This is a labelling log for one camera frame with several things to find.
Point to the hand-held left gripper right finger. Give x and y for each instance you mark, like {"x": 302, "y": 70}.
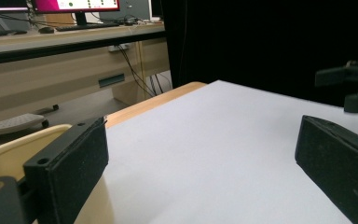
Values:
{"x": 338, "y": 168}

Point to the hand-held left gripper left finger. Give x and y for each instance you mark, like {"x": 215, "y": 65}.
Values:
{"x": 74, "y": 161}

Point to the beige square cup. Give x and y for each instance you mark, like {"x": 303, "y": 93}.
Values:
{"x": 9, "y": 155}

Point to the light wooden desk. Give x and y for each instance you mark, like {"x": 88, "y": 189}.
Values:
{"x": 59, "y": 77}

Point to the black curtain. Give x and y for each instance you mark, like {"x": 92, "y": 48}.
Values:
{"x": 261, "y": 40}

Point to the wooden table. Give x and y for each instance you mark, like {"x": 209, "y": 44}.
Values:
{"x": 155, "y": 102}

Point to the white power strip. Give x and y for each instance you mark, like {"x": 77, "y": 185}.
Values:
{"x": 118, "y": 48}

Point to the white table board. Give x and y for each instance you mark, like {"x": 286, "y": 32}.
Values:
{"x": 214, "y": 149}

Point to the black computer mouse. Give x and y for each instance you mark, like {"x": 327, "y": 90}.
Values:
{"x": 46, "y": 30}

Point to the black keyboard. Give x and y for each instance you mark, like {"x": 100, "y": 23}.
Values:
{"x": 87, "y": 27}

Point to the monitor with pink screen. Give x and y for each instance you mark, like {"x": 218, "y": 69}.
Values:
{"x": 74, "y": 4}

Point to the grey computer case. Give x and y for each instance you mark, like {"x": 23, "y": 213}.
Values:
{"x": 135, "y": 8}

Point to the dark monitor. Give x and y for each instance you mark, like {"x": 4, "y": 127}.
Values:
{"x": 3, "y": 4}

